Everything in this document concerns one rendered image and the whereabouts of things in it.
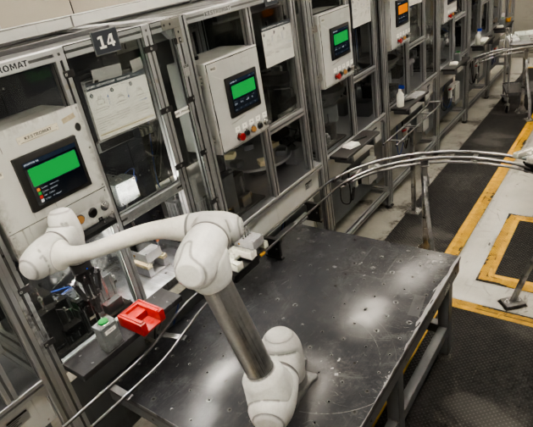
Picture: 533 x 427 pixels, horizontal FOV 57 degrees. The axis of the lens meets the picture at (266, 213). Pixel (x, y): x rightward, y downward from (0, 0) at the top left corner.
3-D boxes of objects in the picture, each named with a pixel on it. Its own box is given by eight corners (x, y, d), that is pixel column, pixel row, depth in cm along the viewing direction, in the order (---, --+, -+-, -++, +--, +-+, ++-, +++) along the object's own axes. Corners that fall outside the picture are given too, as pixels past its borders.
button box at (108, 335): (109, 352, 193) (100, 329, 188) (97, 346, 198) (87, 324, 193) (124, 341, 199) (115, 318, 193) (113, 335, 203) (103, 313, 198)
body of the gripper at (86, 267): (82, 252, 184) (90, 272, 188) (63, 263, 178) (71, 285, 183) (94, 256, 180) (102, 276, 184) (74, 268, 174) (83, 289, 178)
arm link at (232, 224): (192, 202, 164) (179, 223, 153) (244, 200, 160) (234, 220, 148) (201, 235, 170) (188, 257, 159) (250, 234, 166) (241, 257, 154)
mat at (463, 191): (449, 270, 352) (449, 269, 352) (373, 254, 386) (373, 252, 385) (569, 66, 749) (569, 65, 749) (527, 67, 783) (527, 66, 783)
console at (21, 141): (25, 268, 170) (-32, 145, 149) (-14, 252, 187) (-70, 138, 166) (119, 213, 199) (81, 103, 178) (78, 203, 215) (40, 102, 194)
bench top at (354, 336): (316, 514, 152) (314, 507, 150) (107, 390, 213) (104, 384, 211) (460, 262, 254) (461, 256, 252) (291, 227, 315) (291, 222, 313)
